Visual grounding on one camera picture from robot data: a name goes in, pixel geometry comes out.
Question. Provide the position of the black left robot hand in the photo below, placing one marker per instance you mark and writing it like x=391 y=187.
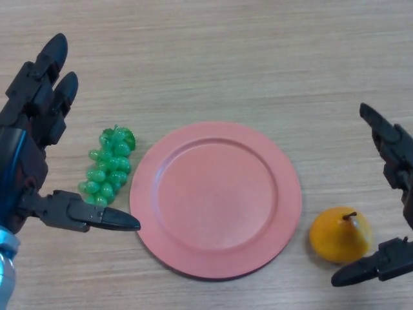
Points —
x=22 y=158

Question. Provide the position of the yellow pear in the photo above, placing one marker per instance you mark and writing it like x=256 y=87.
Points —
x=335 y=235

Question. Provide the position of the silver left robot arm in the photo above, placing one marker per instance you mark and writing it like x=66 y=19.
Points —
x=6 y=274

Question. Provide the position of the pink round plate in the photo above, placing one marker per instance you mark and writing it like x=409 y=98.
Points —
x=216 y=200

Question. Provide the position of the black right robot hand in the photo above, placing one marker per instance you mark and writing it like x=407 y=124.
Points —
x=397 y=151

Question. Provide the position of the green grape bunch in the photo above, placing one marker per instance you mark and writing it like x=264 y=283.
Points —
x=111 y=164

